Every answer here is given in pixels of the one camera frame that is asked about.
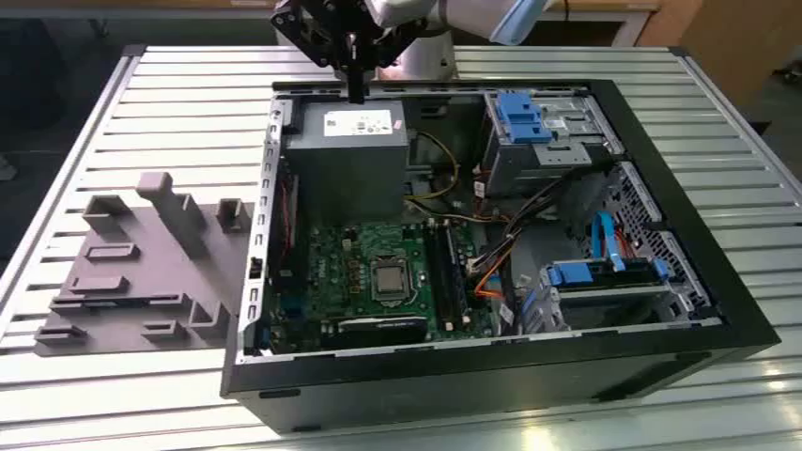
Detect wooden cabinet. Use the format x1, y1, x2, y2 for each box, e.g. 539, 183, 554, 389
679, 0, 802, 109

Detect red wire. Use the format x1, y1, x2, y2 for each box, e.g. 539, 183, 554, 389
278, 171, 296, 250

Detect steel locking lever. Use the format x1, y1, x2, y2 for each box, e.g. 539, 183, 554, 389
404, 257, 420, 305

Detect green motherboard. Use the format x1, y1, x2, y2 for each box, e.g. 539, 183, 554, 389
268, 220, 503, 351

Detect black PC case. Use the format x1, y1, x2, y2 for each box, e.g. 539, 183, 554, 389
218, 78, 783, 434

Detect orange wires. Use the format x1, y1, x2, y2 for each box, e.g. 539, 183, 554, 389
472, 267, 506, 300

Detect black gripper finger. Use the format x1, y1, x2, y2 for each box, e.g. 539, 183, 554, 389
330, 29, 360, 104
356, 29, 416, 104

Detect yellow wires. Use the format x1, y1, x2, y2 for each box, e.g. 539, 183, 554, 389
403, 131, 463, 208

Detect silver CPU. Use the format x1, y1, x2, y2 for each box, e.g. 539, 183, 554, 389
374, 268, 407, 291

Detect hard disk in blue carrier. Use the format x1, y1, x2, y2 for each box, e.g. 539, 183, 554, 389
542, 260, 669, 290

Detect black graphics card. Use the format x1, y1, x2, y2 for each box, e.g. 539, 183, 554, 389
319, 315, 431, 351

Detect blue drive bay latch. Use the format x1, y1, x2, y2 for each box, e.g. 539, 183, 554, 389
494, 92, 554, 145

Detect metal disk bay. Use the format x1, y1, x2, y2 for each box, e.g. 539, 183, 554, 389
519, 281, 690, 334

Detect metal socket cover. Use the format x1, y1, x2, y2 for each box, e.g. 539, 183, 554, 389
367, 256, 415, 304

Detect grey parts rack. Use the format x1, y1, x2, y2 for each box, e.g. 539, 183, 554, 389
33, 171, 258, 359

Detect grey power supply unit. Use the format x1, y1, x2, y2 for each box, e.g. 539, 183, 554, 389
284, 99, 412, 226

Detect metal drive cage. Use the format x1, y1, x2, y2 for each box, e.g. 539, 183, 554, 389
482, 88, 627, 198

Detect RAM stick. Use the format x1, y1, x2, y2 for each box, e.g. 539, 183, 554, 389
79, 295, 180, 310
440, 224, 471, 328

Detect black RAM slot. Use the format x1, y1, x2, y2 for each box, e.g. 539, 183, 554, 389
422, 219, 454, 333

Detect black cable bundle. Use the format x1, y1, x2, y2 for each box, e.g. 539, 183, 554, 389
466, 159, 619, 273

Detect blue flat wire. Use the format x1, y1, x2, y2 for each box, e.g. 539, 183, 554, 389
591, 211, 627, 272

